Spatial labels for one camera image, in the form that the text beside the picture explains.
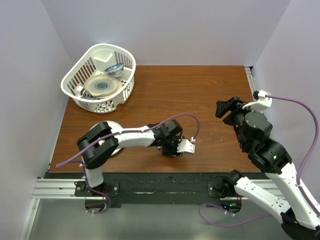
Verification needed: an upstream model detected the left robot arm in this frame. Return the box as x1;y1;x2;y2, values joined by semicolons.
76;119;184;196

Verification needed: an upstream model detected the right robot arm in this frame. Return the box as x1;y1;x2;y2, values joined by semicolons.
215;96;320;240

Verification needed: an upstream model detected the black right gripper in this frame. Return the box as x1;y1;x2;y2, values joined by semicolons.
214;95;260;149

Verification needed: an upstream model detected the strawberry pattern plate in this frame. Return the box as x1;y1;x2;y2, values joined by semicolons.
104;120;123;157

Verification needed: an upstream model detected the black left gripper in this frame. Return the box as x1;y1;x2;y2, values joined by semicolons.
161;135;185;157

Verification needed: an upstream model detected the beige blue ceramic plate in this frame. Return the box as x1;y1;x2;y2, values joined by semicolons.
81;74;122;100

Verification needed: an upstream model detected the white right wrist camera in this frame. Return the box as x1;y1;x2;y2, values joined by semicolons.
242;90;272;112

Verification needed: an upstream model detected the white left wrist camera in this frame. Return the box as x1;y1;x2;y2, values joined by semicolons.
177;137;196;154

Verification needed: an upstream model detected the blue white ceramic bowl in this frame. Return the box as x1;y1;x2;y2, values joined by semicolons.
104;62;124;78

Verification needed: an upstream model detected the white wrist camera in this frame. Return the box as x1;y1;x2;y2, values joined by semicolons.
177;137;196;154
242;90;272;112

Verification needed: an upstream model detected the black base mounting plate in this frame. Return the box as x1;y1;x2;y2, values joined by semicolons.
74;171;280;208

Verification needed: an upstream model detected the white plastic dish basket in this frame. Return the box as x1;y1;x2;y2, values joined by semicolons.
60;43;137;114

